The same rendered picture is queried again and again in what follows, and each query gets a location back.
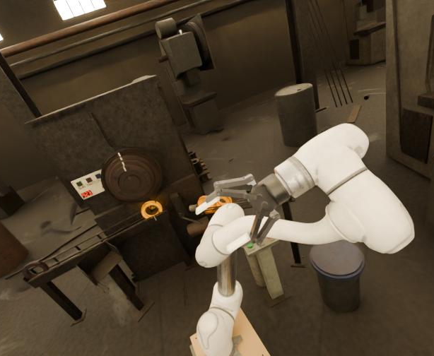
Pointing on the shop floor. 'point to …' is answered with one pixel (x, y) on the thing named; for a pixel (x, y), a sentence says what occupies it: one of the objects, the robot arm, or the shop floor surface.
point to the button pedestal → (269, 271)
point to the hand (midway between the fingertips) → (215, 229)
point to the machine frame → (41, 124)
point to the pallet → (199, 167)
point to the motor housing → (195, 230)
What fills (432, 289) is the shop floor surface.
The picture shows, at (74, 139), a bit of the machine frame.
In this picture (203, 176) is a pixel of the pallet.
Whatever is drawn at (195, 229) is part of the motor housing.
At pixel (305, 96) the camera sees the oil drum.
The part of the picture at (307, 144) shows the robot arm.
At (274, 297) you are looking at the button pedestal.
